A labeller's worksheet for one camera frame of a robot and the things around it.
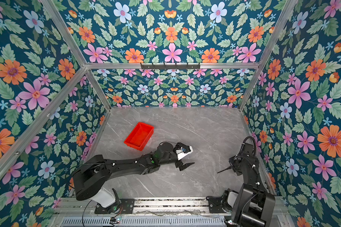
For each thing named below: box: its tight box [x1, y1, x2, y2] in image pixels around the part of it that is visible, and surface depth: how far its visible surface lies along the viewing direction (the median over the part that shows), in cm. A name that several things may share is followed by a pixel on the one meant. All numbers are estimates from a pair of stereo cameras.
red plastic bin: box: [123, 122, 155, 152], surface depth 101 cm
